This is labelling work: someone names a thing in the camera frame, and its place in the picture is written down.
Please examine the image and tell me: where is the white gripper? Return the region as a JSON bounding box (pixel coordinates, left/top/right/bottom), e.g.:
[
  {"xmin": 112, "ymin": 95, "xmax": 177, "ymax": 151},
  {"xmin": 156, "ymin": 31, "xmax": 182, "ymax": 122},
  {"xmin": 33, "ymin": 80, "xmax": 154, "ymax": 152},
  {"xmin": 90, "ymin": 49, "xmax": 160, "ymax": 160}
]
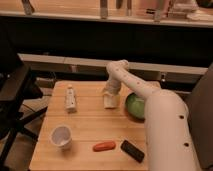
[{"xmin": 103, "ymin": 79, "xmax": 121, "ymax": 101}]

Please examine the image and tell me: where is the white sponge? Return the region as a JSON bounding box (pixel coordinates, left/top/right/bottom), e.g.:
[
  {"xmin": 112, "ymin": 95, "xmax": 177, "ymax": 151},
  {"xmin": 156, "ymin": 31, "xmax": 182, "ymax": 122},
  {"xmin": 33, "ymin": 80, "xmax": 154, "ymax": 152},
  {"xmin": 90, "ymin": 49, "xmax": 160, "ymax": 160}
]
[{"xmin": 104, "ymin": 97, "xmax": 119, "ymax": 109}]

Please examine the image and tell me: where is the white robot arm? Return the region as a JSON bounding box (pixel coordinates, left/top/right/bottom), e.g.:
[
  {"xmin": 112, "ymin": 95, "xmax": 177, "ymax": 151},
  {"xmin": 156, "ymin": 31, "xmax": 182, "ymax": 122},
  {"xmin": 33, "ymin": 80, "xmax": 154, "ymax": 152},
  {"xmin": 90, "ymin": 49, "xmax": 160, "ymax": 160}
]
[{"xmin": 103, "ymin": 60, "xmax": 199, "ymax": 171}]

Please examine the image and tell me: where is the green bowl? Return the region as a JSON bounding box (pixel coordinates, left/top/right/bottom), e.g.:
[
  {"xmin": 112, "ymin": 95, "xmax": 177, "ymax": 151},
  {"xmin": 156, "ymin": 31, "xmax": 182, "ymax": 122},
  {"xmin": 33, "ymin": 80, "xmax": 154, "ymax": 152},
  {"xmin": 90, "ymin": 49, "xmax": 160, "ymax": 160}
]
[{"xmin": 125, "ymin": 93, "xmax": 145, "ymax": 120}]

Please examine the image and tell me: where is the white bottle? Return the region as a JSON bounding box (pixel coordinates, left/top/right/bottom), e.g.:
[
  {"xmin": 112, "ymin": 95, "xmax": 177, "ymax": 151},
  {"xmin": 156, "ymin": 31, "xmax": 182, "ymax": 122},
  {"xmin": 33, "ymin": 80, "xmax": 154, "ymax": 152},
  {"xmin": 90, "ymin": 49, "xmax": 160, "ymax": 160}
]
[{"xmin": 65, "ymin": 85, "xmax": 76, "ymax": 113}]

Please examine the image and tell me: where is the orange sausage toy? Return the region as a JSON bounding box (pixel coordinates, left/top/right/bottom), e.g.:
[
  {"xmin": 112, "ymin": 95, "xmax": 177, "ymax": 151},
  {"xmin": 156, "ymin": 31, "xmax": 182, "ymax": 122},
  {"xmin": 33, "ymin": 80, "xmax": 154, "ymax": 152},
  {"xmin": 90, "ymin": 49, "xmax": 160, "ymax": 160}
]
[{"xmin": 93, "ymin": 141, "xmax": 116, "ymax": 152}]

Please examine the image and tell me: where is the black rectangular block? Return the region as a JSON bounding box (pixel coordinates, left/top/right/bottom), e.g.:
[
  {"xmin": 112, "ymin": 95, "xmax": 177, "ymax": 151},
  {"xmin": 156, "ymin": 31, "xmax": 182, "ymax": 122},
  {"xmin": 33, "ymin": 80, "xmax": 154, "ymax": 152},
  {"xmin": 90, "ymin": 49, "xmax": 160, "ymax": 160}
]
[{"xmin": 120, "ymin": 140, "xmax": 145, "ymax": 163}]

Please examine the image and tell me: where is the black tripod stand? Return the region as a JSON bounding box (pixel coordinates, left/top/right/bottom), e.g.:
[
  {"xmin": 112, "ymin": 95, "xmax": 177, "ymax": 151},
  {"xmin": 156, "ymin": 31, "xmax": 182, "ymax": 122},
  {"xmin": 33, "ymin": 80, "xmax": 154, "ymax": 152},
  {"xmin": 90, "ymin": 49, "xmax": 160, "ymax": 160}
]
[{"xmin": 0, "ymin": 55, "xmax": 47, "ymax": 171}]

